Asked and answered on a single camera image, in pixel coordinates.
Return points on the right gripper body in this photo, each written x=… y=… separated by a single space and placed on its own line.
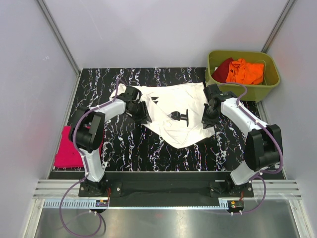
x=208 y=113

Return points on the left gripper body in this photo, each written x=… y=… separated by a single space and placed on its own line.
x=138 y=111

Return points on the white printed t-shirt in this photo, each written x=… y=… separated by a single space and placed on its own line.
x=176 y=113

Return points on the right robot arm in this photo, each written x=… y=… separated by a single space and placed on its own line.
x=263 y=147

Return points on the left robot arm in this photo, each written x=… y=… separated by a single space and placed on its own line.
x=87 y=134

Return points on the dark red t-shirt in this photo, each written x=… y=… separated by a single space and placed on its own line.
x=220 y=74

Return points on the orange t-shirt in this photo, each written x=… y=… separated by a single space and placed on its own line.
x=246 y=73

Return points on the olive green plastic bin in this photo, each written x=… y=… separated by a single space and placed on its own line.
x=254 y=93

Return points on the folded pink t-shirt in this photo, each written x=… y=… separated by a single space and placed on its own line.
x=67 y=156

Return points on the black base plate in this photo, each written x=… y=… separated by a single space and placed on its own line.
x=166 y=189

